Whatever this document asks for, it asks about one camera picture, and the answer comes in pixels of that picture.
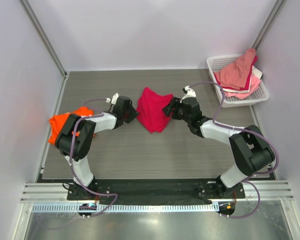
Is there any aluminium frame post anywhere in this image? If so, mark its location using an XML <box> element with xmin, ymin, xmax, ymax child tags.
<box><xmin>19</xmin><ymin>0</ymin><xmax>67</xmax><ymax>79</ymax></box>
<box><xmin>251</xmin><ymin>0</ymin><xmax>287</xmax><ymax>50</ymax></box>

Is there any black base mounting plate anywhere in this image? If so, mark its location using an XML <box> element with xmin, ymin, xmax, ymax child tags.
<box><xmin>67</xmin><ymin>178</ymin><xmax>246</xmax><ymax>201</ymax></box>

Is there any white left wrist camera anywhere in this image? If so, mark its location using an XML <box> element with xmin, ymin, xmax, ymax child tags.
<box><xmin>105</xmin><ymin>92</ymin><xmax>120</xmax><ymax>105</ymax></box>

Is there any right aluminium frame post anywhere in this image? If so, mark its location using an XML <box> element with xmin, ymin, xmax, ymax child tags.
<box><xmin>251</xmin><ymin>0</ymin><xmax>287</xmax><ymax>50</ymax></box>

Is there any white slotted cable duct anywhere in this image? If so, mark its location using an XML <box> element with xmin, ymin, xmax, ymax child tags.
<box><xmin>32</xmin><ymin>202</ymin><xmax>219</xmax><ymax>214</ymax></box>

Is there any aluminium front rail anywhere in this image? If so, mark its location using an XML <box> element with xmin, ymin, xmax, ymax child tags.
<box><xmin>20</xmin><ymin>179</ymin><xmax>294</xmax><ymax>203</ymax></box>

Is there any left aluminium frame post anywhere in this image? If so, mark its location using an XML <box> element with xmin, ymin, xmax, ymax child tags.
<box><xmin>19</xmin><ymin>0</ymin><xmax>67</xmax><ymax>79</ymax></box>

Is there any crimson red t shirt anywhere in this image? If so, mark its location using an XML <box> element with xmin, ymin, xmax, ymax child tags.
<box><xmin>136</xmin><ymin>87</ymin><xmax>173</xmax><ymax>134</ymax></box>

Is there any light pink t shirt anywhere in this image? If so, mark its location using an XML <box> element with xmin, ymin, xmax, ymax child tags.
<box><xmin>225</xmin><ymin>75</ymin><xmax>261</xmax><ymax>100</ymax></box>

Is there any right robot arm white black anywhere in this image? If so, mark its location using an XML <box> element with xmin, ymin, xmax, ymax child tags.
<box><xmin>162</xmin><ymin>97</ymin><xmax>275</xmax><ymax>198</ymax></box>

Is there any salmon pink t shirt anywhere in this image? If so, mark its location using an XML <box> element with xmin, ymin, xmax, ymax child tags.
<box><xmin>213</xmin><ymin>48</ymin><xmax>258</xmax><ymax>91</ymax></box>

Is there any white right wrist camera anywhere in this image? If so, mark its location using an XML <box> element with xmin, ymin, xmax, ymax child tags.
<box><xmin>182</xmin><ymin>85</ymin><xmax>196</xmax><ymax>99</ymax></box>

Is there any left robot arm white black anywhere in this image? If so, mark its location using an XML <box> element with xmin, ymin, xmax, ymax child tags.
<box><xmin>53</xmin><ymin>93</ymin><xmax>139</xmax><ymax>200</ymax></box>

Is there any white plastic basket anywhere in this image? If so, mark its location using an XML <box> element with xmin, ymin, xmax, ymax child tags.
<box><xmin>206</xmin><ymin>49</ymin><xmax>269</xmax><ymax>108</ymax></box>

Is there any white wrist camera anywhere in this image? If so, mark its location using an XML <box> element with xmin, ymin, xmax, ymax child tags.
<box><xmin>182</xmin><ymin>85</ymin><xmax>196</xmax><ymax>99</ymax></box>
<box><xmin>105</xmin><ymin>92</ymin><xmax>120</xmax><ymax>105</ymax></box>

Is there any folded orange t shirt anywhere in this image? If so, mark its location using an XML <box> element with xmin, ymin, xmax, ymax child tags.
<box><xmin>48</xmin><ymin>106</ymin><xmax>94</xmax><ymax>145</ymax></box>

